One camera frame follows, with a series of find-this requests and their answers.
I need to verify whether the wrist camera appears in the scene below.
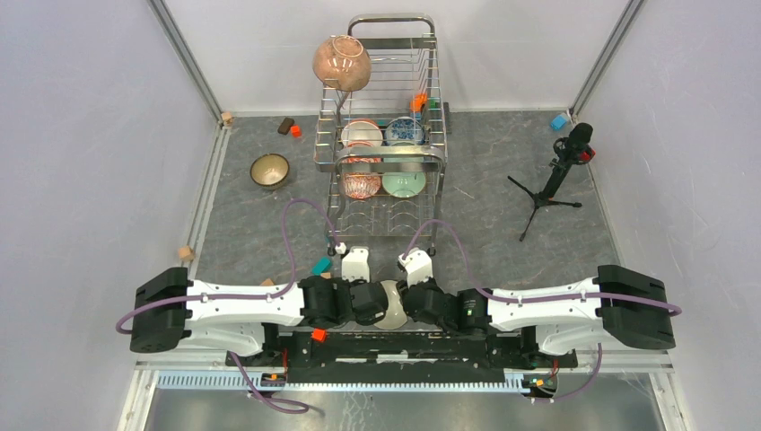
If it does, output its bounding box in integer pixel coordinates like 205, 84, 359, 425
398, 247, 433, 286
333, 242, 371, 283

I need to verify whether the light wooden cube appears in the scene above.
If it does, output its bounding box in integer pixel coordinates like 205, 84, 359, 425
178, 245, 196, 262

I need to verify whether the teal and white bowl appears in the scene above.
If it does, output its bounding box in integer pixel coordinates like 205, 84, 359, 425
374, 280, 407, 330

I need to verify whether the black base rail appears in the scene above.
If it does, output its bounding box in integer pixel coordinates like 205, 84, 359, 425
238, 331, 578, 383

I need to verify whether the purple cable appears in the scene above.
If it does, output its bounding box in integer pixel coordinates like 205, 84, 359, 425
115, 198, 346, 416
401, 218, 683, 404

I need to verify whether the brown block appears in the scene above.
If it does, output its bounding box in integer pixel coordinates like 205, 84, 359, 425
277, 117, 295, 135

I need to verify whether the teal block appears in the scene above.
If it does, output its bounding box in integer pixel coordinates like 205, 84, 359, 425
311, 257, 332, 276

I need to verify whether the metal dish rack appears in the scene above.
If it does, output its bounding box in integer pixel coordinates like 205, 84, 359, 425
314, 13, 448, 253

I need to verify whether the red cube on base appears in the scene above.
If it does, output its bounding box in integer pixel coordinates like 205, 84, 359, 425
311, 329, 328, 343

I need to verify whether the black patterned bowl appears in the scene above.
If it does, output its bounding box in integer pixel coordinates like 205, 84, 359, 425
249, 154, 291, 189

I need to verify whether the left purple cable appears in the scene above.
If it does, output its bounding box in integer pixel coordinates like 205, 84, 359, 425
115, 198, 346, 416

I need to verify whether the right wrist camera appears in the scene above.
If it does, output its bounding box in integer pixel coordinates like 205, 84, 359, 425
398, 247, 433, 286

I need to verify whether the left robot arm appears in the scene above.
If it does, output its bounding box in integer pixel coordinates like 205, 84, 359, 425
117, 267, 389, 366

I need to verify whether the orange toy piece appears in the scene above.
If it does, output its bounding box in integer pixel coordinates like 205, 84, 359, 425
409, 92, 428, 114

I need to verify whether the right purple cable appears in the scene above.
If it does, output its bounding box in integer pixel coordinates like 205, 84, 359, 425
401, 218, 683, 404

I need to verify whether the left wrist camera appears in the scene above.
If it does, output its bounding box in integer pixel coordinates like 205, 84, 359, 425
333, 242, 371, 283

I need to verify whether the blue block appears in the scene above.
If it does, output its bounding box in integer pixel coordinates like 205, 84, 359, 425
549, 113, 570, 131

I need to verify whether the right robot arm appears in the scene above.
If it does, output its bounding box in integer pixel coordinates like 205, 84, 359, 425
399, 261, 682, 366

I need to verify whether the white bowl orange rim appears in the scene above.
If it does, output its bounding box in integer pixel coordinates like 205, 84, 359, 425
340, 119, 384, 146

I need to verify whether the black microphone on tripod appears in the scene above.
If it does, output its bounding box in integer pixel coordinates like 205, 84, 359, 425
508, 122, 596, 242

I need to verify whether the blue floral bowl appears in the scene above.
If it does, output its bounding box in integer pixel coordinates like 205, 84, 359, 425
384, 117, 425, 145

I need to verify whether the pink speckled bowl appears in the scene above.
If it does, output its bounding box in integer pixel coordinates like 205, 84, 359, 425
312, 35, 372, 92

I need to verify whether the red patterned bowl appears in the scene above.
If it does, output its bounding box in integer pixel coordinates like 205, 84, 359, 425
342, 141, 382, 199

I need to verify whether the pale green bowl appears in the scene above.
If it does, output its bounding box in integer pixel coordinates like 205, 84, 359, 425
381, 141, 427, 198

